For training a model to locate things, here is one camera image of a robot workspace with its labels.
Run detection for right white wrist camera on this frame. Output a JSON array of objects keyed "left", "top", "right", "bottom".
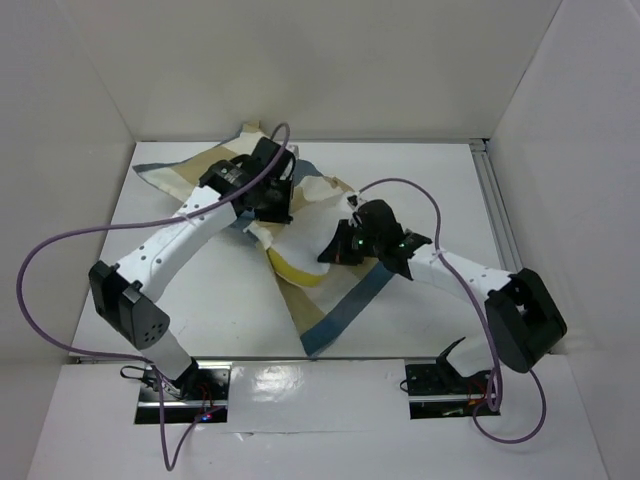
[{"left": 346, "top": 192, "right": 366, "bottom": 229}]

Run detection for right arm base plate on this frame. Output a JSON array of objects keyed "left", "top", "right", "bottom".
[{"left": 399, "top": 337, "right": 500, "bottom": 420}]

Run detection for white pillow yellow edge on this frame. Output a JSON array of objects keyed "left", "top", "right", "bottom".
[{"left": 244, "top": 176, "right": 354, "bottom": 287}]

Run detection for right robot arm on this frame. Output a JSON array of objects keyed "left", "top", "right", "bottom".
[{"left": 317, "top": 196, "right": 568, "bottom": 374}]

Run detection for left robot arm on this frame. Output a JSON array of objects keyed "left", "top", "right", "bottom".
[{"left": 89, "top": 137, "right": 296, "bottom": 399}]

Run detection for aluminium rail front edge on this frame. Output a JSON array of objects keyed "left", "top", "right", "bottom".
[{"left": 69, "top": 354, "right": 501, "bottom": 365}]

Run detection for blue beige checked pillowcase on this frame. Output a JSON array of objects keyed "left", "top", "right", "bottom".
[{"left": 133, "top": 123, "right": 392, "bottom": 356}]

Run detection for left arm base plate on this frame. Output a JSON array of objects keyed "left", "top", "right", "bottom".
[{"left": 120, "top": 362, "right": 231, "bottom": 425}]

